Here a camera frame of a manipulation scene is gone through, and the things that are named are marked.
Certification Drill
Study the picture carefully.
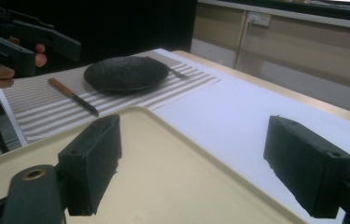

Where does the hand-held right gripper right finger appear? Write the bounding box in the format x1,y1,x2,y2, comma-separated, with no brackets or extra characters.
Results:
262,115,350,219

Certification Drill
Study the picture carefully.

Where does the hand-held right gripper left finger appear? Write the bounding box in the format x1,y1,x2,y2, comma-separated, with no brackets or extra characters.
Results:
57,113,123,217

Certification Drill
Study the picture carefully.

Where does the striped placemat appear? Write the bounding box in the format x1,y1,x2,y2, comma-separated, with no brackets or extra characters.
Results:
1,49,222,145

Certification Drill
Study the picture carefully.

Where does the black round plate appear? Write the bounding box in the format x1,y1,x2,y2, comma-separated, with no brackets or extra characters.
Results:
83,55,171,93

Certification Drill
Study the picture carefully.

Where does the beige plastic tray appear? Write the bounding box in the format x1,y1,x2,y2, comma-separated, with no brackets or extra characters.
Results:
0,105,308,224

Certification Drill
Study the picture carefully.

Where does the metal fork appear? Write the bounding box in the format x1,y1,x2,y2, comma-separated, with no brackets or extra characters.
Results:
166,66,189,79

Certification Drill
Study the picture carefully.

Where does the wooden handled knife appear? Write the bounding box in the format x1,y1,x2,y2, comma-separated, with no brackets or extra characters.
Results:
47,77,100,118

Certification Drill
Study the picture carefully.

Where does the white cable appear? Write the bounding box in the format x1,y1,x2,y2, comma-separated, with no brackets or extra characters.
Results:
238,18,254,67

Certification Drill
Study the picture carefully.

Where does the white wall socket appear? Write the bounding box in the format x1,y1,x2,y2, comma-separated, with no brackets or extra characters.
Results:
245,11,272,28

